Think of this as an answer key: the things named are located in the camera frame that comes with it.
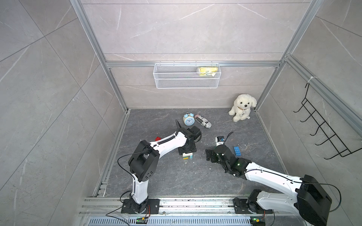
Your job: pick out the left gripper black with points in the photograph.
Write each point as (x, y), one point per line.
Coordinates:
(193, 149)

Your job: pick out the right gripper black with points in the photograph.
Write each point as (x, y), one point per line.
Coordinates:
(208, 152)

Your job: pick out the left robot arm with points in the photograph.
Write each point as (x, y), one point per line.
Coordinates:
(144, 160)

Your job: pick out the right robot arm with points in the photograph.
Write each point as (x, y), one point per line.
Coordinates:
(304, 196)

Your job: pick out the blue long lego brick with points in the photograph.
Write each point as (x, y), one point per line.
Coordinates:
(237, 151)

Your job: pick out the blue alarm clock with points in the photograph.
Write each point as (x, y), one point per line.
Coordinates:
(189, 119)

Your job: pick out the white plush dog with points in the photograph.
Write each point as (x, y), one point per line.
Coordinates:
(242, 107)

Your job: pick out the yellow sponge in basket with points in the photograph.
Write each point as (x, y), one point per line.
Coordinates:
(207, 71)

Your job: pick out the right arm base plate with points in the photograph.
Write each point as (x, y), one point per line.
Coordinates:
(242, 206)

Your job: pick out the white wire mesh basket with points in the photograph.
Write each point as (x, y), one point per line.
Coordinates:
(184, 76)

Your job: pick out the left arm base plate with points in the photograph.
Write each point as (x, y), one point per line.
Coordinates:
(149, 206)

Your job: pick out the aluminium mounting rail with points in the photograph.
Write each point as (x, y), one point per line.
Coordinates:
(167, 206)

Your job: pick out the black wire hook rack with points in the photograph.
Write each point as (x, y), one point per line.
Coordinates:
(329, 135)

